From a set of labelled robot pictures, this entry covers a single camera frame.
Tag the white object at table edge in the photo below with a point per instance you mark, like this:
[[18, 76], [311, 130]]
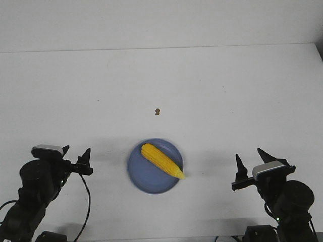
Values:
[[226, 239]]

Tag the yellow corn cob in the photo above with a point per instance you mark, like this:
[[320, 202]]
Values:
[[161, 160]]

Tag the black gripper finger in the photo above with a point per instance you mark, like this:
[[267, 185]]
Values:
[[242, 172], [265, 156], [84, 160], [65, 150]]

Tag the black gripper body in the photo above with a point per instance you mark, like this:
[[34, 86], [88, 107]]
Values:
[[69, 167], [269, 184]]

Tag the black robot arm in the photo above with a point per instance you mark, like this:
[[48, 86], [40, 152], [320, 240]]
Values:
[[42, 180], [286, 201]]

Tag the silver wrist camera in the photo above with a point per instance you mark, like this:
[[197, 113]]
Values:
[[43, 151], [266, 167]]

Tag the blue round plate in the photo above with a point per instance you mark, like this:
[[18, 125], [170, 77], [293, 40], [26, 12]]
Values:
[[146, 176]]

